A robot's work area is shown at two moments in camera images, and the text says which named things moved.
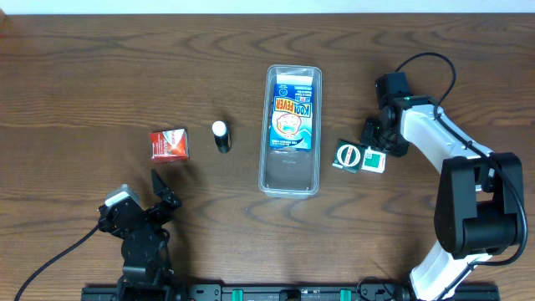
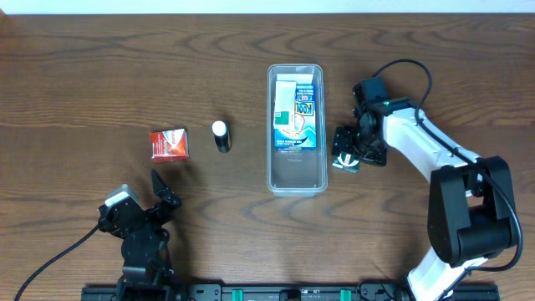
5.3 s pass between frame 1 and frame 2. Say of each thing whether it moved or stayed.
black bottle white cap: stayed
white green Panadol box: moved
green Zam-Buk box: stayed
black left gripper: stayed
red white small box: stayed
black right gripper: moved
